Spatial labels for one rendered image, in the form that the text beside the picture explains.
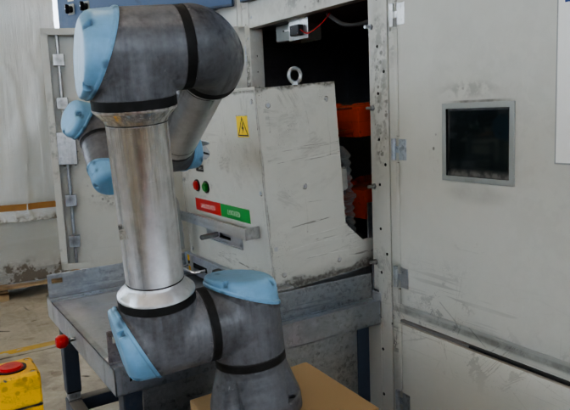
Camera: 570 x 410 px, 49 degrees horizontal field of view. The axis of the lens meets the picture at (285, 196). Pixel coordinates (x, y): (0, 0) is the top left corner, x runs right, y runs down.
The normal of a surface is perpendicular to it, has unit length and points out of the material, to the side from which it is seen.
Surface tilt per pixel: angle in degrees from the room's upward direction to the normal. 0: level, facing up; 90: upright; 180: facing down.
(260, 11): 90
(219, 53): 102
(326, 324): 90
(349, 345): 90
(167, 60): 112
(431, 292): 90
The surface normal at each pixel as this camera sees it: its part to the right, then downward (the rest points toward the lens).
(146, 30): 0.38, -0.19
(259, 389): 0.15, -0.18
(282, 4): -0.85, 0.11
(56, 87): 0.25, 0.12
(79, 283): 0.53, 0.10
